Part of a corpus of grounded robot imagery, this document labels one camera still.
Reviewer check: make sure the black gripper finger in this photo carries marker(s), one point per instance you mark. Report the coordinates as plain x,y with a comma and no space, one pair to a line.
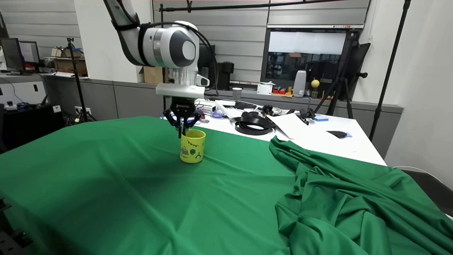
191,123
175,121

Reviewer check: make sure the black cabinet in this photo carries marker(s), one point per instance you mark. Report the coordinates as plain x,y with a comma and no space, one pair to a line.
28,126

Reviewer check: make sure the black computer mouse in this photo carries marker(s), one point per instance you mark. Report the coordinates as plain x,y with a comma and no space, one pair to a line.
338,134

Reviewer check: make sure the black overhead bar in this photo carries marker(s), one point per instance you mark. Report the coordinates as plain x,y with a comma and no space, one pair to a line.
263,7

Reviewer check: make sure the flat green table cloth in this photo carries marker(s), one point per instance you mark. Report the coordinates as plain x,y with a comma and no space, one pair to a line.
117,189

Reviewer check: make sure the small cardboard box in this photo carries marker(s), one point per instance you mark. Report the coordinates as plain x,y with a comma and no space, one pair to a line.
151,76

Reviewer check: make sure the yellow printed mug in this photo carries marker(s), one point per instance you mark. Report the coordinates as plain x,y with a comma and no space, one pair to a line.
192,150

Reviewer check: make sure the brown cardboard box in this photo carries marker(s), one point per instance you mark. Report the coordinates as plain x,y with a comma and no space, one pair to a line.
71,66

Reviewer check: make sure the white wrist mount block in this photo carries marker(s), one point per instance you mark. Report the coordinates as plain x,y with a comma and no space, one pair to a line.
181,90

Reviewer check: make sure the crumpled green cloth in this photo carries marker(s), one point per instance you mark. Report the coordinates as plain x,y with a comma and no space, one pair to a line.
358,208

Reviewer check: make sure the thin black pole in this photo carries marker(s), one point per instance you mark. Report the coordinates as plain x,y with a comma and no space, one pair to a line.
389,72

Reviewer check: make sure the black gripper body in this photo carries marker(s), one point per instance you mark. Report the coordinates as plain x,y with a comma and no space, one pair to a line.
183,107

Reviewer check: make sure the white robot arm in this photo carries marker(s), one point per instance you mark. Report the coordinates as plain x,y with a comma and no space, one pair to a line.
160,45

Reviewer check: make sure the small white box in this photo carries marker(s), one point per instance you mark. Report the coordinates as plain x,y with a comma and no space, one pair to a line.
265,89

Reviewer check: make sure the yellow ball microphone stand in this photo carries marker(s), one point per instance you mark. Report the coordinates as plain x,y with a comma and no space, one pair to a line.
314,84

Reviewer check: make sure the black upright box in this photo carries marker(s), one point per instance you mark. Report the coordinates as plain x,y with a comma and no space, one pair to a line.
226,76

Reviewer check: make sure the black camera tripod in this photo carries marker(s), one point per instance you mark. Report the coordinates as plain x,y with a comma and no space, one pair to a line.
347,72

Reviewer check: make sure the slim black tripod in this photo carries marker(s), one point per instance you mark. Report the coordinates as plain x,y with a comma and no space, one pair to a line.
78,80

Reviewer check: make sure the white upright speaker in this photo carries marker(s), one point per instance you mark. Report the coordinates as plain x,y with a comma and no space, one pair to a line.
299,84

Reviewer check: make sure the orange small items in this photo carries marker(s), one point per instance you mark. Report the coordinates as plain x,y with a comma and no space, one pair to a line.
283,92

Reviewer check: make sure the black computer monitor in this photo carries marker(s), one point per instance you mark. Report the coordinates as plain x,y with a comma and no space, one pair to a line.
13,55

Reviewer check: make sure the grey counter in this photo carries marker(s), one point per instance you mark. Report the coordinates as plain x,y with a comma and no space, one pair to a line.
127,100

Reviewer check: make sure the black chair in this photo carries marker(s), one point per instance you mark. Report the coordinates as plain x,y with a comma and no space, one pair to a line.
433,189

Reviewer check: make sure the small blue object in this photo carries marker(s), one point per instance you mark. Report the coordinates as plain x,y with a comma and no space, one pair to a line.
320,120

